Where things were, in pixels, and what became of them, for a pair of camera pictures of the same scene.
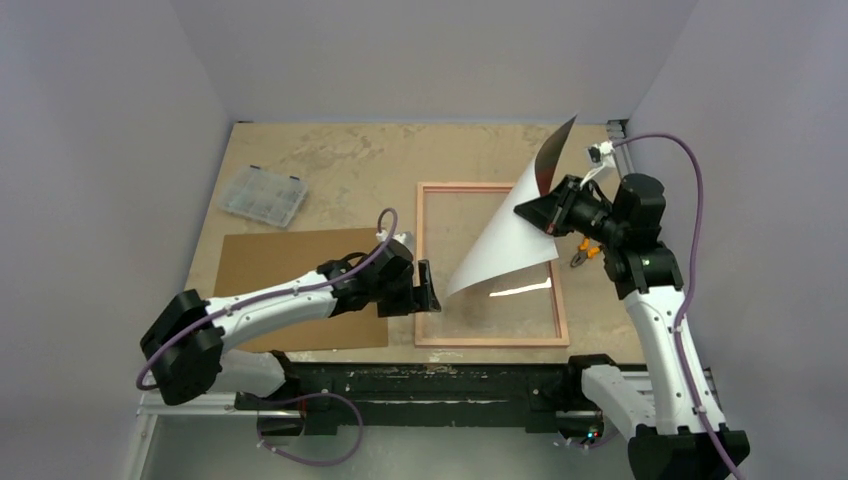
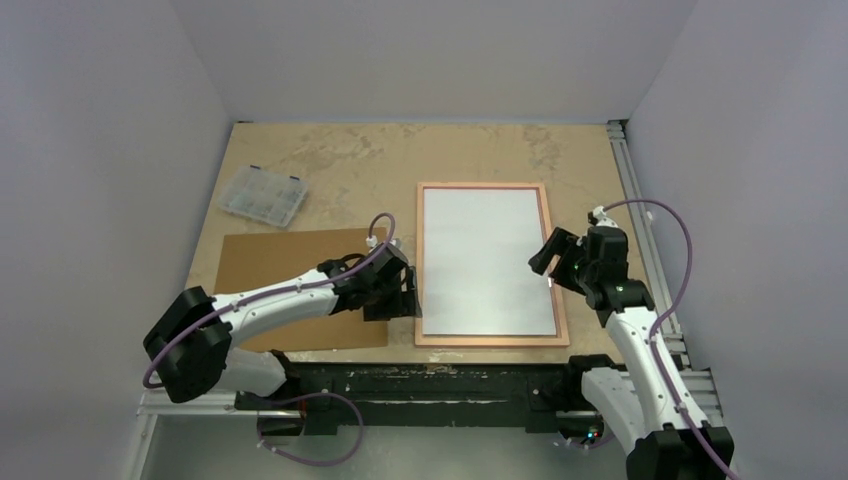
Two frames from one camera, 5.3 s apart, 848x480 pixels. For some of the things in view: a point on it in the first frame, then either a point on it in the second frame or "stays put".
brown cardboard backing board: x=250 y=262 stays put
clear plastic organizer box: x=264 y=194 stays put
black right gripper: x=559 y=208 -> x=568 y=249
